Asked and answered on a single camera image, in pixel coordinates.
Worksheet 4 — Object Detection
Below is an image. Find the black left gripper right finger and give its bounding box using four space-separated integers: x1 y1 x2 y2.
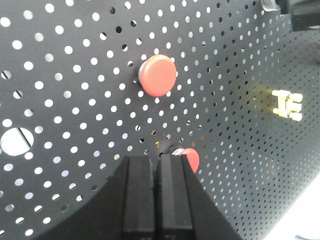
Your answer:
154 154 193 240

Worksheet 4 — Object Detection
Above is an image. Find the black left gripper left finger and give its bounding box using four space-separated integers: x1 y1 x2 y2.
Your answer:
122 156 156 240

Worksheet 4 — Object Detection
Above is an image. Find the black rotary selector switch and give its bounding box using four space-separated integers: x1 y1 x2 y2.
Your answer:
260 0 320 32

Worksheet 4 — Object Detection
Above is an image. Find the lower red push button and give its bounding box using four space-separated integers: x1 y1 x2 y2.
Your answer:
171 147 200 173

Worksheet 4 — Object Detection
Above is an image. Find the red push button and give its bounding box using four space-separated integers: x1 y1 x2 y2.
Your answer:
138 54 177 97
171 147 200 173

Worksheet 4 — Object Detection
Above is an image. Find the upper red push button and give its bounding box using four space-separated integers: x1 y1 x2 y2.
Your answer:
138 54 177 97

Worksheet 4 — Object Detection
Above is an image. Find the black perforated pegboard panel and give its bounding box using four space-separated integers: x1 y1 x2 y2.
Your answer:
0 0 320 240

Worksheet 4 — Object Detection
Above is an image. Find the yellow toggle switch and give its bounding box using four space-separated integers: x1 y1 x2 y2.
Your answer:
271 89 303 122

